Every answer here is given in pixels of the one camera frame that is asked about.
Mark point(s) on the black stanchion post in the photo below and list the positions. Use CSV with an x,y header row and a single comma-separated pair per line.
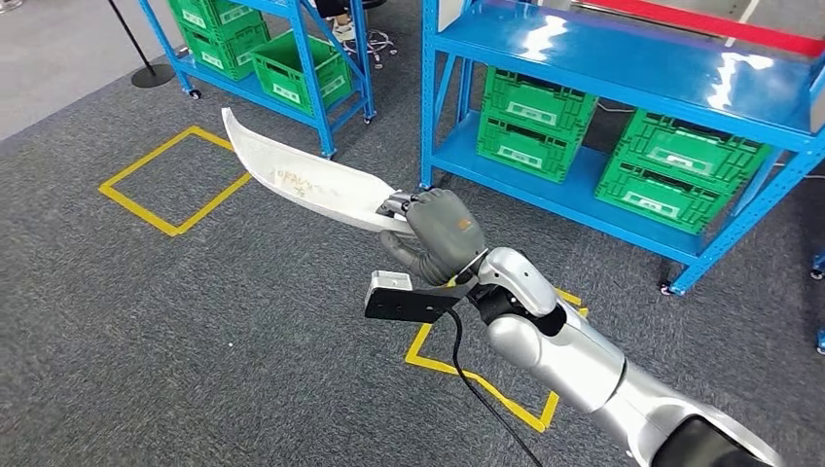
x,y
153,76

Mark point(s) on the red barrier belt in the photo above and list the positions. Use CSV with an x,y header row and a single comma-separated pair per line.
x,y
709,22

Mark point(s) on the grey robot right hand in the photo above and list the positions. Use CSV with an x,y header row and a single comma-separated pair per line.
x,y
445,232

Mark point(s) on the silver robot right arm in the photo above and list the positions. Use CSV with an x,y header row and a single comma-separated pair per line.
x,y
567,361

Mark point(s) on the black stool chrome base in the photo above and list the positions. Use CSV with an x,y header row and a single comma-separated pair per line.
x,y
332,6

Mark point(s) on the white table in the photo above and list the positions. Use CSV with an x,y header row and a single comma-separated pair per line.
x,y
451,13

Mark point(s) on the long white curved plastic part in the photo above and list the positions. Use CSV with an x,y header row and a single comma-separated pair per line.
x,y
303,180

